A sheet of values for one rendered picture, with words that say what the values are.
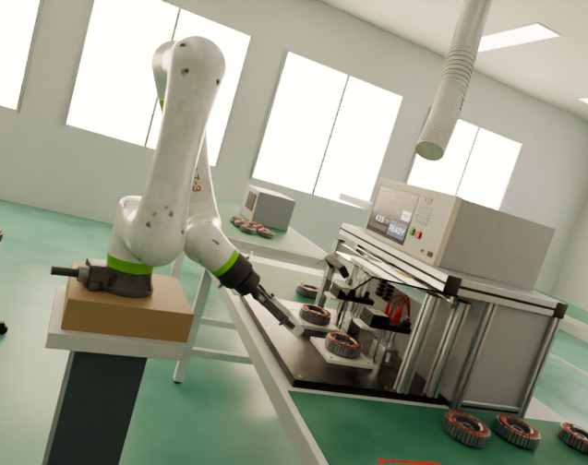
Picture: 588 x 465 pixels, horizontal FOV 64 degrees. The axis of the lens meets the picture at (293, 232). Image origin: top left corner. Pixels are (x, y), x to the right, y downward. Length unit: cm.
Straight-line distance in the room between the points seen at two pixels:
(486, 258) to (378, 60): 541
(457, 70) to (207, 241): 212
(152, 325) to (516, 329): 100
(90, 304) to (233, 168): 494
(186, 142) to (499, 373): 108
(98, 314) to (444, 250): 92
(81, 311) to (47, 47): 496
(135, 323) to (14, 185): 494
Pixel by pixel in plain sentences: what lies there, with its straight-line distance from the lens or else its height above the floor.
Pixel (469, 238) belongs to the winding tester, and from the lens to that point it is 144.
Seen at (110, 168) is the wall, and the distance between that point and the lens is 595.
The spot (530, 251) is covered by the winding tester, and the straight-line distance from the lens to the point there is 160.
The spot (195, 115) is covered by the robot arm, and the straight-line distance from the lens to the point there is 108.
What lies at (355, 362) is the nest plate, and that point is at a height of 78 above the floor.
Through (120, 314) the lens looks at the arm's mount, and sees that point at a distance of 124.
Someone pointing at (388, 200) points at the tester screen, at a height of 125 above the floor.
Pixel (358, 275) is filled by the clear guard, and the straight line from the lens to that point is 123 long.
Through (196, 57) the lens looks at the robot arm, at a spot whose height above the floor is 142.
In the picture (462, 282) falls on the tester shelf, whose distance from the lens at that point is 132.
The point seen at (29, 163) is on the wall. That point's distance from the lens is 605.
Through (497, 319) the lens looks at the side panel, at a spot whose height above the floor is 103.
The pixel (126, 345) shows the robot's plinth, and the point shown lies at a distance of 125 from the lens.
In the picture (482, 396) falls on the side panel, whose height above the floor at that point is 79.
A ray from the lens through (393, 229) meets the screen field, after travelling 159.
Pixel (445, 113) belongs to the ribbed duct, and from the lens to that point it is 284.
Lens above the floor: 126
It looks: 7 degrees down
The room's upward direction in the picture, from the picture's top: 17 degrees clockwise
